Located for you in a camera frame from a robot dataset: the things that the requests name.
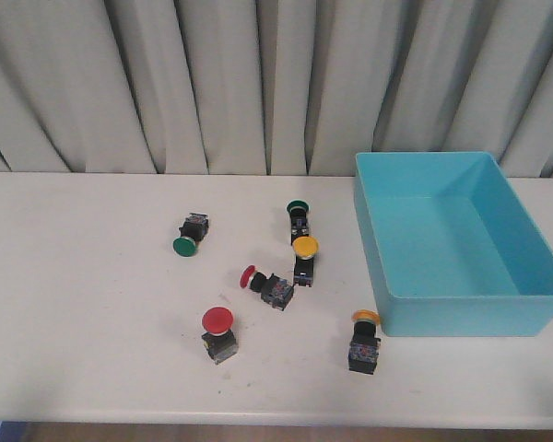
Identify yellow push button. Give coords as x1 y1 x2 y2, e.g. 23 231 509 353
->
347 309 381 375
292 236 319 287

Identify red push button front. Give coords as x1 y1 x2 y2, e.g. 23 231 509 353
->
201 306 239 365

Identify red push button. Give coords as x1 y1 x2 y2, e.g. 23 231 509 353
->
201 306 239 365
240 265 294 311

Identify yellow push button by box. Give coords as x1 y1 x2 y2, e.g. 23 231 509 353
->
347 309 381 375

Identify light blue plastic box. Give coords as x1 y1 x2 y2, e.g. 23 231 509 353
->
354 151 553 337

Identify green push button back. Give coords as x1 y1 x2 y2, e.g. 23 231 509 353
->
287 200 311 243

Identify green push button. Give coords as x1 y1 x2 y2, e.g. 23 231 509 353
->
172 213 209 257
287 200 311 243

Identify red push button centre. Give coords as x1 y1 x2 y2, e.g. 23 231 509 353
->
240 265 294 311

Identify green push button left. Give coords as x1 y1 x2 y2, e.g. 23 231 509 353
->
172 213 209 257

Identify grey pleated curtain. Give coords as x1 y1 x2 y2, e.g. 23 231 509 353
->
0 1 553 178

